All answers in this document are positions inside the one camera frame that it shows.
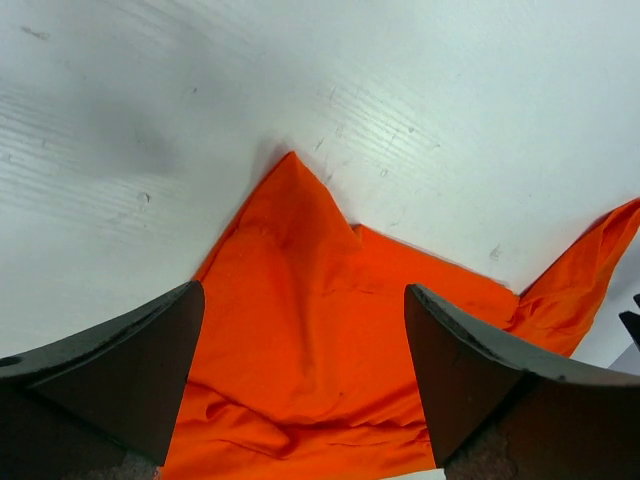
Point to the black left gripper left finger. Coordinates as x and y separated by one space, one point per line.
102 403

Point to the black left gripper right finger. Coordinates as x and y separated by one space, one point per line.
498 407

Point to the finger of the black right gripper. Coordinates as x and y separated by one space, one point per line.
631 321

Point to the orange t shirt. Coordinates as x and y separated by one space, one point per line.
303 369

